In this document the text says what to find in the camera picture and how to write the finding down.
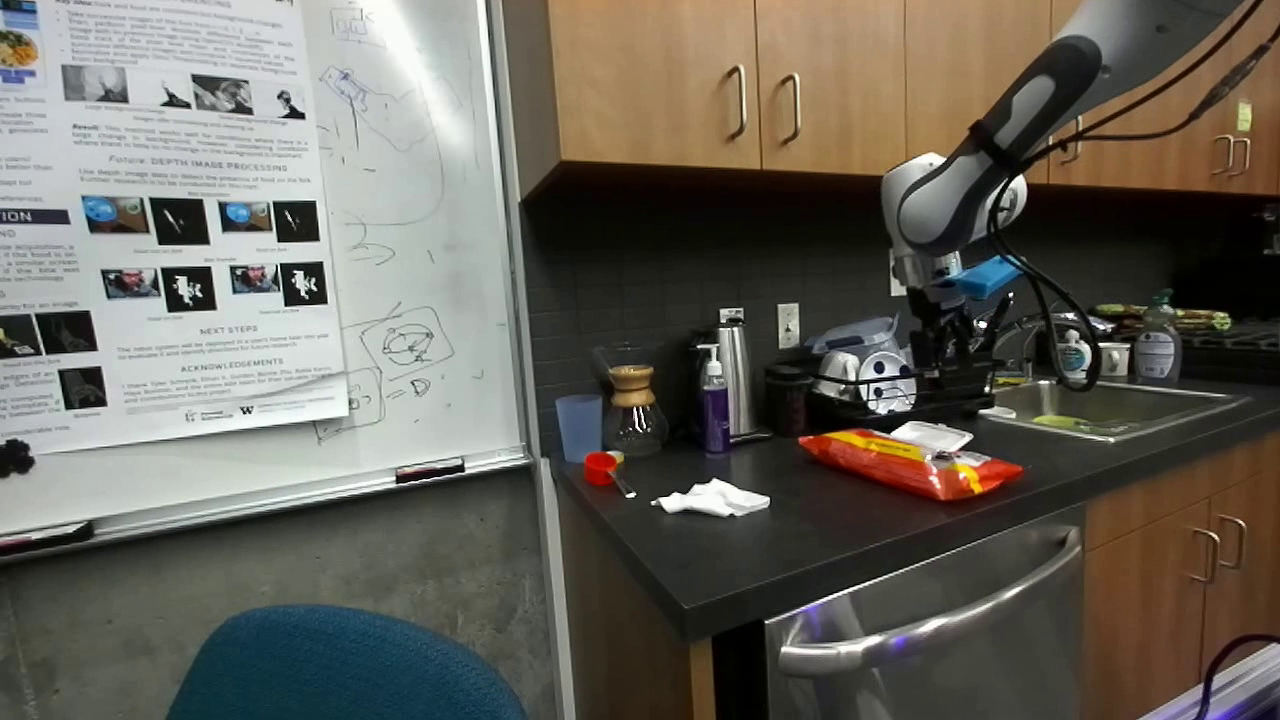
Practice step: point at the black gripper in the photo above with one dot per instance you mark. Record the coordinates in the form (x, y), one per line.
(948, 353)

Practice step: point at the orange wipes pack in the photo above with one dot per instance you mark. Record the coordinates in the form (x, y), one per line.
(909, 464)

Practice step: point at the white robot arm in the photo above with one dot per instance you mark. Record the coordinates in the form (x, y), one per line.
(941, 203)

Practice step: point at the black dish rack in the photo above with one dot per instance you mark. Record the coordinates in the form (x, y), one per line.
(865, 379)

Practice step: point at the steel kitchen sink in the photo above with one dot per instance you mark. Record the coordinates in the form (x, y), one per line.
(1108, 410)

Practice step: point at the clear dish soap bottle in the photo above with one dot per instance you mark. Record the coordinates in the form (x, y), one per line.
(1157, 345)

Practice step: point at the steel thermos bottle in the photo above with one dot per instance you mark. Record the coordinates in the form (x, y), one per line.
(733, 353)

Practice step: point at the purple soap bottle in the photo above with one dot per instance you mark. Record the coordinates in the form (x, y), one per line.
(715, 400)

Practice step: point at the stainless steel dishwasher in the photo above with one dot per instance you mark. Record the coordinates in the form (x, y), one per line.
(976, 632)

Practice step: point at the crumpled white tissue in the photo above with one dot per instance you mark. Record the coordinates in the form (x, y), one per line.
(715, 496)

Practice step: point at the lower wooden cabinet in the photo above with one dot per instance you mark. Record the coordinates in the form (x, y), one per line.
(1172, 568)

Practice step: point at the glass coffee carafe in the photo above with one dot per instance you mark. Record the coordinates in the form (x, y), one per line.
(635, 422)

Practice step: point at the upper wooden cabinets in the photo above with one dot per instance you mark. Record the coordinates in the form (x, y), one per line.
(785, 87)

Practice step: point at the small red object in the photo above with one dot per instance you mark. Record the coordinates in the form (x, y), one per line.
(608, 468)

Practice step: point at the blue plastic cup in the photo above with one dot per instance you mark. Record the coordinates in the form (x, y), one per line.
(582, 422)

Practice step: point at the whiteboard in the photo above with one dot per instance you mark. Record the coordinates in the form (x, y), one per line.
(423, 277)

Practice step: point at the teal office chair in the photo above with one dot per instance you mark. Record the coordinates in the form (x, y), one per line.
(319, 660)

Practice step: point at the research poster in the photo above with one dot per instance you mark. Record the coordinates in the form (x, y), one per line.
(163, 232)

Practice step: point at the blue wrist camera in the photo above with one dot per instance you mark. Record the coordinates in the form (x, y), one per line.
(991, 277)

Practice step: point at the wall power outlet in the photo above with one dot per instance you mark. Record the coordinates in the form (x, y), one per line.
(788, 325)

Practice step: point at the steel dishwasher handle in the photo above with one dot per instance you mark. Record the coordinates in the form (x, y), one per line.
(926, 607)

